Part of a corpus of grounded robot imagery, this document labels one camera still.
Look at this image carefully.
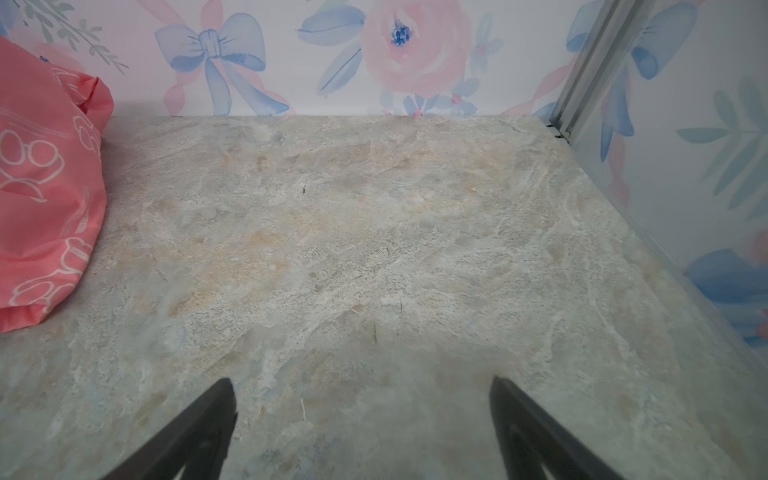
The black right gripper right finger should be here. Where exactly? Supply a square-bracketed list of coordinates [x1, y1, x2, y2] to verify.
[489, 376, 622, 480]

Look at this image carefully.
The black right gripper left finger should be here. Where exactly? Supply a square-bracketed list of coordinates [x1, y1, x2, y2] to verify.
[105, 378, 238, 479]

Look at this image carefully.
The pink patterned cloth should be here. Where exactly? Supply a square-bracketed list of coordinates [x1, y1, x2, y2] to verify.
[1, 39, 114, 332]

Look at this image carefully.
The aluminium right corner post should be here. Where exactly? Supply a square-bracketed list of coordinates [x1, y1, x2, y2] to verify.
[548, 0, 654, 143]

